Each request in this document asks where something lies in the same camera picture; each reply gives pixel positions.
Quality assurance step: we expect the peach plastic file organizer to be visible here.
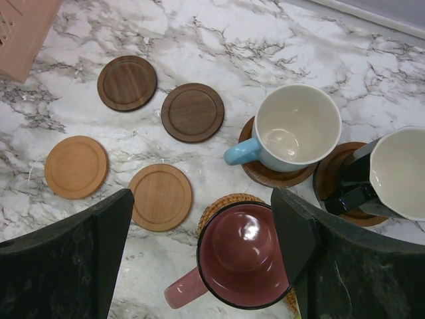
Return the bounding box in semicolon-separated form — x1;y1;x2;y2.
1;0;62;83

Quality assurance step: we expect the pink maroon mug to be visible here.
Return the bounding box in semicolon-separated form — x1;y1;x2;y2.
164;201;291;310

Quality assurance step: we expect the light beech wooden coaster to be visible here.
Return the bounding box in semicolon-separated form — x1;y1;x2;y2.
44;136;109;199

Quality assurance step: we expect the light brown wooden coaster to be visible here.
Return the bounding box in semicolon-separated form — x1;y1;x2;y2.
129;163;193;232

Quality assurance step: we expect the white blue mug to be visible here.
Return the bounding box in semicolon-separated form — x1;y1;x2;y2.
224;84;342;172

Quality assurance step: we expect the dark walnut coaster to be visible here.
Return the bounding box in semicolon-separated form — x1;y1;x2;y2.
97;55;157;112

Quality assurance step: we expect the brown ringed wooden saucer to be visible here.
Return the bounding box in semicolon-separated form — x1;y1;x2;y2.
237;115;321;189

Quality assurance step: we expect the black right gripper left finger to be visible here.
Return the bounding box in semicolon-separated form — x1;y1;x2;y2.
1;189;134;318

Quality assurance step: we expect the dark brown wooden coaster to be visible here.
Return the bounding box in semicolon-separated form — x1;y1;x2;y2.
161;83;224;143

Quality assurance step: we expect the woven rattan coaster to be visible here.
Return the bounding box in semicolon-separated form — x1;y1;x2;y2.
197;193;300;318

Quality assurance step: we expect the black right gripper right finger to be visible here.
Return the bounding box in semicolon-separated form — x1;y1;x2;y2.
271;188;424;318

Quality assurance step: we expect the white cup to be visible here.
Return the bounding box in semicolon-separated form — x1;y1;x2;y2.
322;125;425;223

